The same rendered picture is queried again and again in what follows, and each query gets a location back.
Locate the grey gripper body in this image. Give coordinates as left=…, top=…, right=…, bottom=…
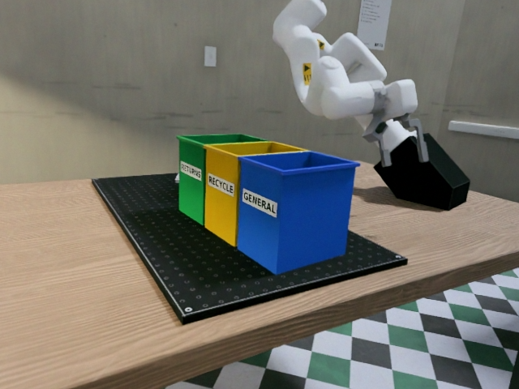
left=362, top=79, right=418, bottom=125

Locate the blue bin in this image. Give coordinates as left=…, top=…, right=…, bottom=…
left=238, top=151, right=361, bottom=275

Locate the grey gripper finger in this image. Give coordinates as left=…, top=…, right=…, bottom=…
left=392, top=113, right=428, bottom=162
left=379, top=135, right=392, bottom=166

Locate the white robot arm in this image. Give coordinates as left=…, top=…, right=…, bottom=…
left=273, top=0, right=416, bottom=151

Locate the yellow bin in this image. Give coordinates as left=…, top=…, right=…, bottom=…
left=203, top=142, right=309, bottom=247

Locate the green open-top bin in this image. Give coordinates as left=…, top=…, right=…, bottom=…
left=176, top=134, right=272, bottom=225

